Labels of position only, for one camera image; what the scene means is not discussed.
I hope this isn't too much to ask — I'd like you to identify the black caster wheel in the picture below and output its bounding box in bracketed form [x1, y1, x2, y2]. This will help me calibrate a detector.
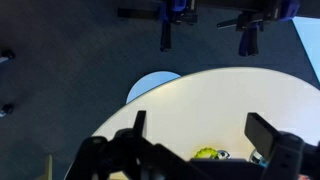
[0, 103, 15, 118]

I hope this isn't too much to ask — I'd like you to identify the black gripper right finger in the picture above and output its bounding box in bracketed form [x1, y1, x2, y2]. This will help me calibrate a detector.
[244, 112, 283, 161]

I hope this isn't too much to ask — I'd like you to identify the black white striped ring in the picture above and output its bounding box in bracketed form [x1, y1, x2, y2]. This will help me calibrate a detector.
[216, 149, 232, 160]

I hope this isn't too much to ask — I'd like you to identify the blue white striped ring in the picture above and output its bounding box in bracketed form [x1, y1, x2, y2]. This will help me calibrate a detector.
[249, 149, 270, 168]

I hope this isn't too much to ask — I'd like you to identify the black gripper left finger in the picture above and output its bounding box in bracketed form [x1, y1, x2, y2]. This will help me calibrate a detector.
[132, 110, 148, 138]

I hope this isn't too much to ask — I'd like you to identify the light blue round plate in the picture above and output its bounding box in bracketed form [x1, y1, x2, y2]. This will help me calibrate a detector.
[125, 70, 182, 104]

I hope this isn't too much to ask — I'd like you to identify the yellow toy ring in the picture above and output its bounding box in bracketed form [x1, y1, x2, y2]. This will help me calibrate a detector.
[194, 147, 219, 160]

